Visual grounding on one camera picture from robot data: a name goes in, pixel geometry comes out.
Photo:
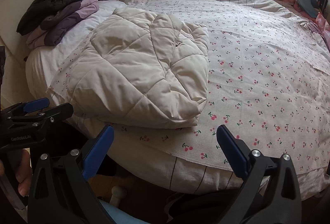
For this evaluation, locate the person's left hand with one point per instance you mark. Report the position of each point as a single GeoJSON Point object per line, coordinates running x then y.
{"type": "Point", "coordinates": [23, 172]}

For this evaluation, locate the cream quilted down coat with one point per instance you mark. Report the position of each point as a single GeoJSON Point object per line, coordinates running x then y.
{"type": "Point", "coordinates": [138, 68]}

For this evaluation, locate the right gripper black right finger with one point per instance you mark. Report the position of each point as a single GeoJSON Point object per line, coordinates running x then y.
{"type": "Point", "coordinates": [270, 190]}

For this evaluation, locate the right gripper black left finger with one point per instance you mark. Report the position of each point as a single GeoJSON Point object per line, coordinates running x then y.
{"type": "Point", "coordinates": [60, 192]}

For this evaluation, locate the pink floral quilt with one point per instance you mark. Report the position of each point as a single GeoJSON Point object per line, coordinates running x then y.
{"type": "Point", "coordinates": [319, 24]}

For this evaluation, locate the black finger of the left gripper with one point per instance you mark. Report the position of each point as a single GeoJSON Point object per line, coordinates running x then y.
{"type": "Point", "coordinates": [23, 108]}
{"type": "Point", "coordinates": [49, 113]}

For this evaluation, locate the cherry print bed sheet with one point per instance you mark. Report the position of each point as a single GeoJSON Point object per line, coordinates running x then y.
{"type": "Point", "coordinates": [268, 82]}

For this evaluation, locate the purple folded jacket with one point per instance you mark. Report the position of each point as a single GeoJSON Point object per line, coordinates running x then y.
{"type": "Point", "coordinates": [53, 28]}

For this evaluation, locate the black puffer jacket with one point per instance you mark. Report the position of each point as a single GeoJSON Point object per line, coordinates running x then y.
{"type": "Point", "coordinates": [38, 11]}

